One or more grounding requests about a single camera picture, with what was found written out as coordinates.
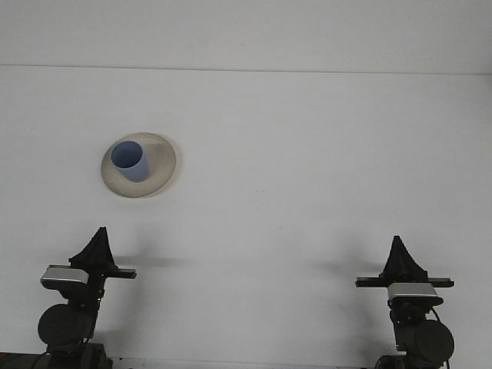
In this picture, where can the dark base platform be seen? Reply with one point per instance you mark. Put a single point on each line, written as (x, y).
(15, 361)

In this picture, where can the pale blue cup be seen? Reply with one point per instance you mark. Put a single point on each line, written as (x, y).
(135, 172)

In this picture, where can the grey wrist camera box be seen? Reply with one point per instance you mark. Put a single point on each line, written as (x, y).
(63, 275)
(413, 290)

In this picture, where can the pale round plate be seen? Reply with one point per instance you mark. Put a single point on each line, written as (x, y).
(161, 169)

